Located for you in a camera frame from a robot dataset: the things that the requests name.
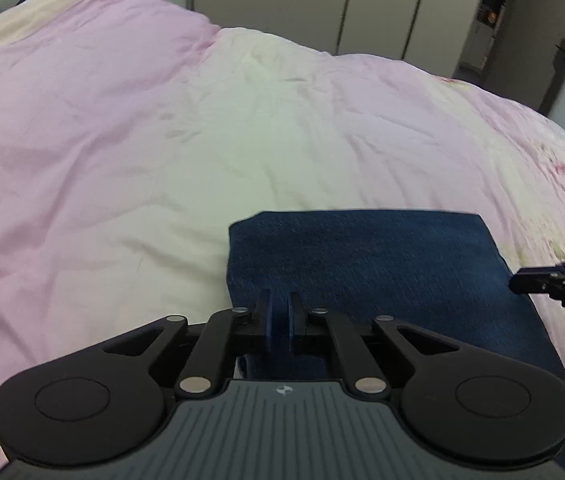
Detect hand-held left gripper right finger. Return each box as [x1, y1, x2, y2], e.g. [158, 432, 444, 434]
[287, 290, 462, 395]

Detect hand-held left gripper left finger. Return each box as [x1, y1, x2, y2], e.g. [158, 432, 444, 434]
[103, 289, 276, 395]

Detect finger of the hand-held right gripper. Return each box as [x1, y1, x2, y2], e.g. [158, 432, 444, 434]
[508, 253, 565, 311]

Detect pink and cream blanket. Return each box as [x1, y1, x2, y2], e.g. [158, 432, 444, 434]
[0, 0, 565, 480]

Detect blue denim pants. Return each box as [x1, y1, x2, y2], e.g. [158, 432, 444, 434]
[227, 208, 565, 476]

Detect beige wardrobe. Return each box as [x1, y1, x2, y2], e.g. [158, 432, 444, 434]
[191, 0, 493, 81]

